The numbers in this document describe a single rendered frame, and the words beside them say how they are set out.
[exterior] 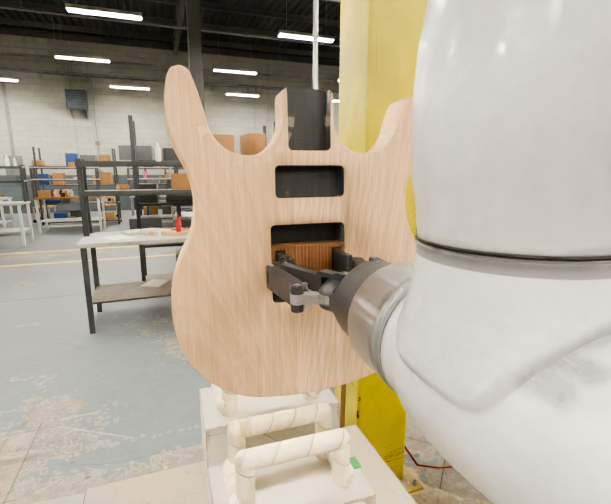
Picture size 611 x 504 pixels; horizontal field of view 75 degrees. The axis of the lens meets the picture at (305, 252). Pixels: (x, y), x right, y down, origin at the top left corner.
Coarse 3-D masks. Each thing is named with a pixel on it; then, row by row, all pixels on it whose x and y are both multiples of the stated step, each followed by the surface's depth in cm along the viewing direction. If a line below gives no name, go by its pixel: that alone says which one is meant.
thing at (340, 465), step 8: (344, 448) 67; (336, 456) 68; (344, 456) 68; (336, 464) 68; (344, 464) 68; (336, 472) 68; (344, 472) 68; (336, 480) 69; (344, 480) 69; (336, 488) 69; (344, 488) 69
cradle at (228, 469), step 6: (228, 462) 71; (228, 468) 70; (234, 468) 70; (228, 474) 69; (234, 474) 68; (228, 480) 68; (234, 480) 67; (228, 486) 66; (234, 486) 66; (228, 492) 66; (234, 492) 65; (228, 498) 65; (234, 498) 64
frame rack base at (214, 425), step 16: (208, 400) 82; (240, 400) 82; (256, 400) 82; (272, 400) 82; (288, 400) 82; (304, 400) 82; (320, 400) 82; (336, 400) 82; (208, 416) 77; (224, 416) 77; (240, 416) 77; (336, 416) 82; (208, 432) 74; (224, 432) 75; (272, 432) 78; (288, 432) 79; (304, 432) 80; (208, 448) 74; (224, 448) 75; (208, 464) 75; (208, 496) 78
